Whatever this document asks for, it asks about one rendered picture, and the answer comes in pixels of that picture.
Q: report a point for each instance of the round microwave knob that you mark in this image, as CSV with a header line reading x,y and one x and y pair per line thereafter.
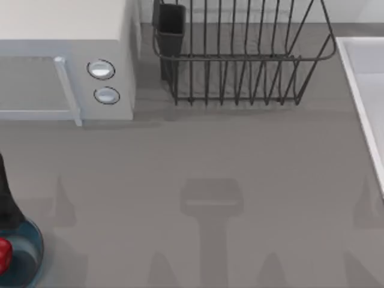
x,y
100,69
106,95

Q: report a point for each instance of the pale microwave oven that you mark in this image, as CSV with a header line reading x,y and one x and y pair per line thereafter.
x,y
126,60

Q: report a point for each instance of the black utensil cup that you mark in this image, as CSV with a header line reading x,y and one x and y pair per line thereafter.
x,y
171,27

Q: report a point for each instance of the white sink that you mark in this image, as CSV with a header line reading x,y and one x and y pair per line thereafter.
x,y
364,90

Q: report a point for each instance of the blue glass bowl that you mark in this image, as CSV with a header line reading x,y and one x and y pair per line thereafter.
x,y
28,252

